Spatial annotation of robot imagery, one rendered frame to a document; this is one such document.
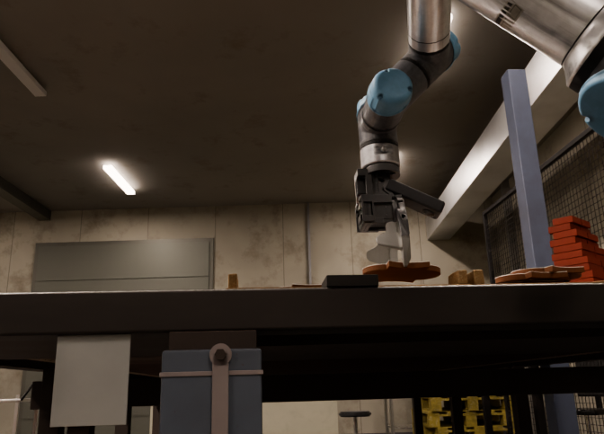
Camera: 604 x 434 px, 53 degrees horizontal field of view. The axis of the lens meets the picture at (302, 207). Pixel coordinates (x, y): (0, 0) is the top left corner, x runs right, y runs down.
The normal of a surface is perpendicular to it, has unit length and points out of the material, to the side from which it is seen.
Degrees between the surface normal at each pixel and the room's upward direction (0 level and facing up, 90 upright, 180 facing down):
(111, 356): 90
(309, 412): 90
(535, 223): 90
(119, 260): 90
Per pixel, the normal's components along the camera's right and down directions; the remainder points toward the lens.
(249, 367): 0.07, -0.29
